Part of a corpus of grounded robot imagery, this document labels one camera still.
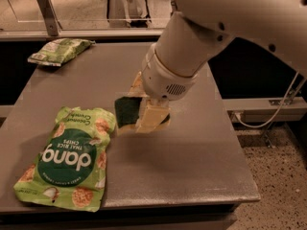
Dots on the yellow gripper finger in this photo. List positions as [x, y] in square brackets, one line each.
[152, 113]
[137, 88]

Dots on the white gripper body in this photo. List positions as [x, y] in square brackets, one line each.
[164, 78]

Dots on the green and yellow sponge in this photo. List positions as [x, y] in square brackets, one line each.
[127, 114]

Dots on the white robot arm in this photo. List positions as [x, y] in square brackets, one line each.
[198, 31]

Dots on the small green snack bag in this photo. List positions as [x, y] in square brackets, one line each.
[59, 51]

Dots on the green Dang rice chip bag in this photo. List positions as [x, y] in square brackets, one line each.
[71, 171]

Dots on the glass barrier panel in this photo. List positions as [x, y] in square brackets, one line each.
[88, 15]

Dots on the left metal rail bracket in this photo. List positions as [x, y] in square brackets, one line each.
[49, 17]

